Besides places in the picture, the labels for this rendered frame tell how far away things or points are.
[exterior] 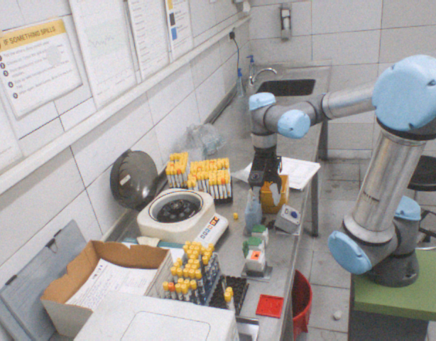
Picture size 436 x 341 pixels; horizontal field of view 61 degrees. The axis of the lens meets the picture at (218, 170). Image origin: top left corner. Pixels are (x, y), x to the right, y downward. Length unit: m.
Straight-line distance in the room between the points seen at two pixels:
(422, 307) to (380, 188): 0.39
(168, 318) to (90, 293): 0.51
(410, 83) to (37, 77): 0.93
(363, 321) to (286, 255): 0.29
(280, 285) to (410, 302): 0.34
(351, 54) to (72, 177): 2.56
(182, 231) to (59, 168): 0.43
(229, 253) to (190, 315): 0.58
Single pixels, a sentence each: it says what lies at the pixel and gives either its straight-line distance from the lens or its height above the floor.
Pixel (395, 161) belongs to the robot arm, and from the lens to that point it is 0.79.
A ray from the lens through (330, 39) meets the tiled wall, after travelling 3.28.
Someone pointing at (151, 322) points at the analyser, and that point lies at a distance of 0.74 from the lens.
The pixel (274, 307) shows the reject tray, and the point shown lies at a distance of 1.10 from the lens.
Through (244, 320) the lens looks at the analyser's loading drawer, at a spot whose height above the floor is 0.93.
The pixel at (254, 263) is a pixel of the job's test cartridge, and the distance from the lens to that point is 1.14.
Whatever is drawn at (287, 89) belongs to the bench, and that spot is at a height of 0.80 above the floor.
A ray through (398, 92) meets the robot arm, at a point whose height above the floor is 1.49.
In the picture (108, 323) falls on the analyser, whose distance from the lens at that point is 0.77.
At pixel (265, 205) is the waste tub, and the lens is 1.41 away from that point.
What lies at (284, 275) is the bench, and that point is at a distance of 1.19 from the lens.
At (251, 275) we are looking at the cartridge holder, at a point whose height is 0.89.
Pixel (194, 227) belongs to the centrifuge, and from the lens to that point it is 1.25.
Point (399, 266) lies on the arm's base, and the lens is 1.11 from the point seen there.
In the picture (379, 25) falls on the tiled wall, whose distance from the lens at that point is 3.27.
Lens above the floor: 1.72
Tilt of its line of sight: 29 degrees down
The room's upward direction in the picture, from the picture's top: 9 degrees counter-clockwise
